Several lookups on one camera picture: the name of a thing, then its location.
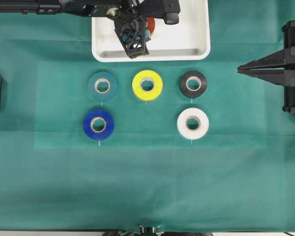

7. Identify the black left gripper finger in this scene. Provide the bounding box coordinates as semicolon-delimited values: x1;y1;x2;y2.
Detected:
114;17;149;59

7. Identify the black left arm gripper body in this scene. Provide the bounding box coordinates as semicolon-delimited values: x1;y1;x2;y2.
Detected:
88;0;148;22

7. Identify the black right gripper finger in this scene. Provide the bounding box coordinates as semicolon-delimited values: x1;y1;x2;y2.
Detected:
237;48;295;71
238;70;295;87

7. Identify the orange red tape roll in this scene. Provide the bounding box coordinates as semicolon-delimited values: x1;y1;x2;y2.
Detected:
145;17;155;42

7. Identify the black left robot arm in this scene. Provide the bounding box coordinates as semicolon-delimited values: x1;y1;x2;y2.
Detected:
0;0;151;23

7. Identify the white plastic tray case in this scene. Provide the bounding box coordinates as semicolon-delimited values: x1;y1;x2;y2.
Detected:
91;0;211;62

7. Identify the teal green tape roll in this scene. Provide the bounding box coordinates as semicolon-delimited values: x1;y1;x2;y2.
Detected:
88;71;117;102

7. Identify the yellow tape roll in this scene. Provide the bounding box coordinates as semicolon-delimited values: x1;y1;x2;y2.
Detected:
132;70;163;101

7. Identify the black tape roll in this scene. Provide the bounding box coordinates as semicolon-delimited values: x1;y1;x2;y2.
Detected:
179;70;207;99

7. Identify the blue tape roll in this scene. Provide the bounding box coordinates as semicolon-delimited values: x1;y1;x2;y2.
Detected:
83;109;115;141

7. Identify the white tape roll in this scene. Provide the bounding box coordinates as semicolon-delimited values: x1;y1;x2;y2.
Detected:
177;108;209;140

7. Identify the green table cloth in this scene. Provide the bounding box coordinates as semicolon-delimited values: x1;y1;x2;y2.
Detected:
0;0;295;232

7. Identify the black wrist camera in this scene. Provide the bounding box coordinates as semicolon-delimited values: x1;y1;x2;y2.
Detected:
138;0;180;25

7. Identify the black bottom camera mount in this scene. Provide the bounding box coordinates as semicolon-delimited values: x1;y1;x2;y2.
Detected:
100;224;165;236

